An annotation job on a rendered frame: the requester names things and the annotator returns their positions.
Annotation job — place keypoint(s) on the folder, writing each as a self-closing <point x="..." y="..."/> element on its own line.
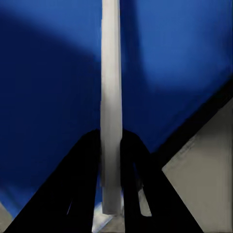
<point x="176" y="74"/>

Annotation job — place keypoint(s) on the pen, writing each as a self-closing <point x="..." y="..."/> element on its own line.
<point x="111" y="163"/>

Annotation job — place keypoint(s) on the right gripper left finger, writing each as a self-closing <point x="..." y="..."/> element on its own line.
<point x="65" y="201"/>

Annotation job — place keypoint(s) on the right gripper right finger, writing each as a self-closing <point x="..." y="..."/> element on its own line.
<point x="169" y="213"/>

